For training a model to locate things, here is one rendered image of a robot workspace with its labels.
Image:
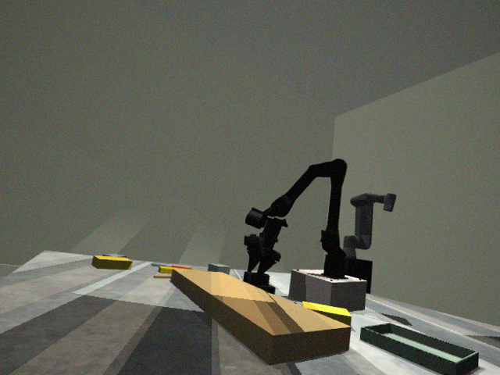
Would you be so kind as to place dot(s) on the tan wooden floor panel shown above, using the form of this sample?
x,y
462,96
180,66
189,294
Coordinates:
x,y
275,329

